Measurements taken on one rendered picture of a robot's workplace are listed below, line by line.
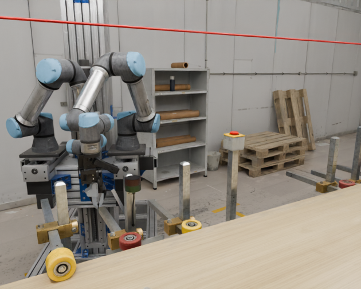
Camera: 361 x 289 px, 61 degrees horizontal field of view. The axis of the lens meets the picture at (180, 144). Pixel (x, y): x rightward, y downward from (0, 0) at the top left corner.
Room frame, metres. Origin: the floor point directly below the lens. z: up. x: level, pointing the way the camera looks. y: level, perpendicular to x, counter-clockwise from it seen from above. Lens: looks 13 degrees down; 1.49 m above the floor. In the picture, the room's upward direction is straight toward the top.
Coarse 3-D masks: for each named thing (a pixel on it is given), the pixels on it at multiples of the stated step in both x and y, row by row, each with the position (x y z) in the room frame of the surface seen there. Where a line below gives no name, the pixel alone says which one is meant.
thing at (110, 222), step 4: (100, 208) 1.35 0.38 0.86; (104, 208) 1.35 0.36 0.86; (100, 212) 1.33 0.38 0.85; (104, 212) 1.31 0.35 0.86; (108, 212) 1.31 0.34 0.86; (104, 216) 1.27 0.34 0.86; (108, 216) 1.27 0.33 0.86; (104, 220) 1.27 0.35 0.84; (108, 220) 1.23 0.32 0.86; (112, 220) 1.23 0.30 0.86; (108, 224) 1.21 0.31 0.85; (112, 224) 1.19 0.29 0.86; (116, 224) 1.19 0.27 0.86; (112, 228) 1.16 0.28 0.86; (116, 228) 1.16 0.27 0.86; (120, 228) 1.16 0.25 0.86
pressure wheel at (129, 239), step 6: (126, 234) 1.03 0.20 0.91; (132, 234) 1.03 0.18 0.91; (138, 234) 1.03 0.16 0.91; (120, 240) 0.99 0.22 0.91; (126, 240) 0.99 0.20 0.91; (132, 240) 0.99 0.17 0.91; (138, 240) 0.99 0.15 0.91; (120, 246) 0.98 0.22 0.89; (126, 246) 0.97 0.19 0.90; (132, 246) 0.97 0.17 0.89; (138, 246) 0.98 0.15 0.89
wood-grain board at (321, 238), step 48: (336, 192) 1.45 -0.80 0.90; (192, 240) 1.00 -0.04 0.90; (240, 240) 1.00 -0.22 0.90; (288, 240) 1.00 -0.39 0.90; (336, 240) 1.00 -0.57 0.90; (0, 288) 0.74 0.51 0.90; (48, 288) 0.74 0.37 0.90; (96, 288) 0.74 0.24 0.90; (192, 288) 0.74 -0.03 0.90; (240, 288) 0.74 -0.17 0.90; (288, 288) 0.74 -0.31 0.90; (336, 288) 0.74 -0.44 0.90
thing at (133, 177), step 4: (128, 176) 1.09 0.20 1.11; (132, 176) 1.09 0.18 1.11; (136, 176) 1.09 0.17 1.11; (128, 192) 1.10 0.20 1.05; (132, 204) 1.09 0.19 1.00; (132, 208) 1.10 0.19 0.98; (132, 212) 1.10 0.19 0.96; (132, 216) 1.10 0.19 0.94; (132, 220) 1.10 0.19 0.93; (132, 224) 1.10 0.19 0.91
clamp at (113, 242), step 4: (136, 228) 1.14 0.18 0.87; (140, 228) 1.14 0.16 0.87; (116, 232) 1.11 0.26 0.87; (120, 232) 1.11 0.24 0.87; (124, 232) 1.11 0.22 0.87; (136, 232) 1.11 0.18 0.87; (140, 232) 1.12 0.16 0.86; (108, 236) 1.08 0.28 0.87; (116, 236) 1.08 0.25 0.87; (108, 240) 1.09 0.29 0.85; (112, 240) 1.06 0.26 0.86; (116, 240) 1.07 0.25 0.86; (108, 244) 1.09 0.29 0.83; (112, 244) 1.06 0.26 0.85; (116, 244) 1.07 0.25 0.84; (112, 248) 1.06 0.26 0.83; (116, 248) 1.07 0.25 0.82
